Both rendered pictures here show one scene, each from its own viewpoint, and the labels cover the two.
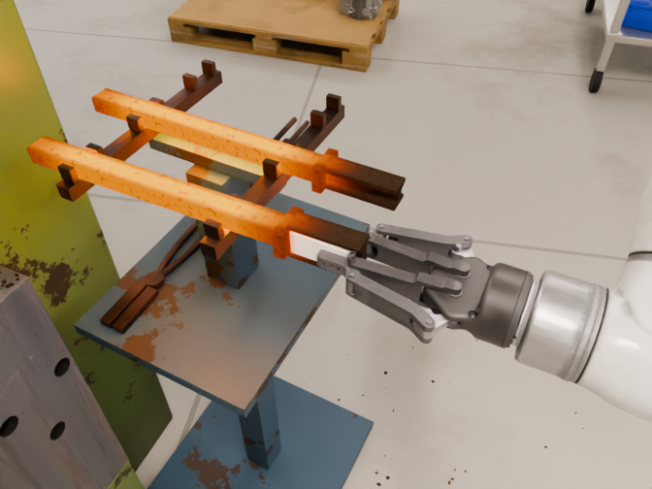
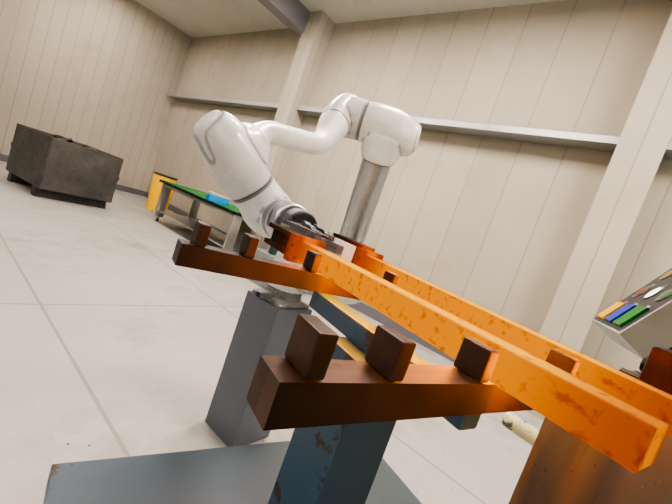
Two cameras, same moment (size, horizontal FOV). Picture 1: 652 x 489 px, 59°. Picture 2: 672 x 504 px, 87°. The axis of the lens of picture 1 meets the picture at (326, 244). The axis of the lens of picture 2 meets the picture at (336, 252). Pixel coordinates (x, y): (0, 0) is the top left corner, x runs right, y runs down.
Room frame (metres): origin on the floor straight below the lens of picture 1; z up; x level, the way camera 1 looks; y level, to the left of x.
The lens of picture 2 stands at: (0.93, 0.24, 1.00)
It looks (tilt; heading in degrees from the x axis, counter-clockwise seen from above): 5 degrees down; 207
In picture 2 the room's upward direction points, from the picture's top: 19 degrees clockwise
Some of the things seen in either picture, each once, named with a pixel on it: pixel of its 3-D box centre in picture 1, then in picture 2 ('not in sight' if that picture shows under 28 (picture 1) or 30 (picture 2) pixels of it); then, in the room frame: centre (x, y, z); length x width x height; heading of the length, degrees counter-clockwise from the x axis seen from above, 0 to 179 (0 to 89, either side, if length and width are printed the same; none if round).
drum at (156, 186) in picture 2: not in sight; (160, 192); (-3.46, -6.00, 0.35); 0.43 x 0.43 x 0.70
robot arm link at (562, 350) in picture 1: (554, 323); (287, 223); (0.32, -0.21, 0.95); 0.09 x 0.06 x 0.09; 154
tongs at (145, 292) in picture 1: (223, 205); not in sight; (0.78, 0.18, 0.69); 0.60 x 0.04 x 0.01; 154
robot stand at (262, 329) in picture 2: not in sight; (258, 365); (-0.29, -0.56, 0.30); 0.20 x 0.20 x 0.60; 80
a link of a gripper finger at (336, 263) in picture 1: (338, 271); not in sight; (0.38, -0.01, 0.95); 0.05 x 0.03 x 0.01; 64
